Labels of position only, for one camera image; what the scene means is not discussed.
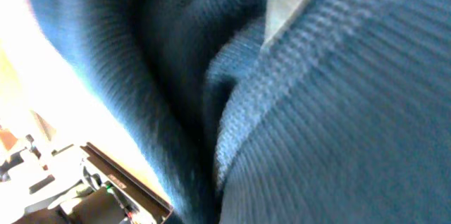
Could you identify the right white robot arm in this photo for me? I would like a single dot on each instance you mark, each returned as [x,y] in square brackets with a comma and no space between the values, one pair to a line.
[46,184]

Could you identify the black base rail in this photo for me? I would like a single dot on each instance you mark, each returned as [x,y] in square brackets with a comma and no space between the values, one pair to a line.
[139,203]

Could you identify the blue polo shirt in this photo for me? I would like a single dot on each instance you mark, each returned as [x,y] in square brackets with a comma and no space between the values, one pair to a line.
[344,117]

